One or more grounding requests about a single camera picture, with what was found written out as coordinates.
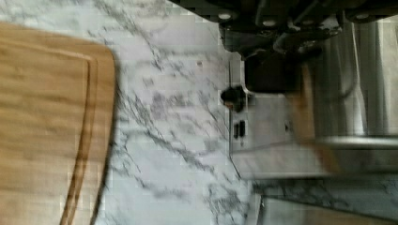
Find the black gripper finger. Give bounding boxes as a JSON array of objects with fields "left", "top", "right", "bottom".
[{"left": 219, "top": 24, "right": 342, "bottom": 94}]

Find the black toaster lever knob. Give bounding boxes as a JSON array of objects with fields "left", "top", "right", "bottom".
[{"left": 221, "top": 85, "right": 248, "bottom": 113}]

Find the toast slice in toaster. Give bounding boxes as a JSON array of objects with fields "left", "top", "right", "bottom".
[{"left": 287, "top": 64, "right": 341, "bottom": 173}]

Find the silver two-slot toaster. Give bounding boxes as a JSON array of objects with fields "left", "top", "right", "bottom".
[{"left": 231, "top": 51, "right": 397, "bottom": 180}]

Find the stainless toaster oven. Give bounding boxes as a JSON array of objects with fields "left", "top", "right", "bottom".
[{"left": 254, "top": 175, "right": 397, "bottom": 225}]

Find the wooden cutting board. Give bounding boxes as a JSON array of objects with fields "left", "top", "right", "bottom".
[{"left": 0, "top": 22, "right": 115, "bottom": 225}]

